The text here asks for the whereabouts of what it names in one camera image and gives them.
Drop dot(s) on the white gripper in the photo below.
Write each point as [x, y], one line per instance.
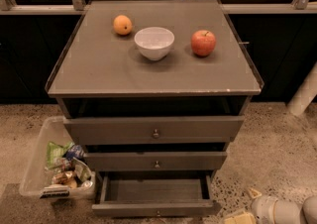
[262, 206]

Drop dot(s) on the grey bottom drawer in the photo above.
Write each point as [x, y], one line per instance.
[156, 194]

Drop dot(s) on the grey drawer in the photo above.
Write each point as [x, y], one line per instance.
[153, 130]
[155, 161]
[156, 194]

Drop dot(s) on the grey middle drawer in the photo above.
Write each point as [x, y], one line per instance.
[155, 161]

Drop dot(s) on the grey top drawer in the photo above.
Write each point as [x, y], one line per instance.
[153, 130]

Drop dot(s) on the grey drawer cabinet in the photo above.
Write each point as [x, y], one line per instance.
[103, 75]

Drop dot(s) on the red apple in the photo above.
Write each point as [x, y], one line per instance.
[203, 43]

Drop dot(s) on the blue snack packet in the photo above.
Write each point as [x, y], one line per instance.
[75, 151]

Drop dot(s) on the brown snack packet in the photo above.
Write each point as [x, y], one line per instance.
[65, 178]

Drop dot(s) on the clear plastic bin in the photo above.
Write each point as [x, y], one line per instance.
[37, 180]

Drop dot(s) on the white ceramic bowl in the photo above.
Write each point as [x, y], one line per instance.
[154, 43]

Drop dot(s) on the green snack bag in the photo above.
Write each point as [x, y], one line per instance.
[55, 153]

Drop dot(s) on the orange fruit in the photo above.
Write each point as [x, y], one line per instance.
[122, 25]

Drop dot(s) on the white cylindrical post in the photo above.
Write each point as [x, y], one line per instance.
[304, 94]

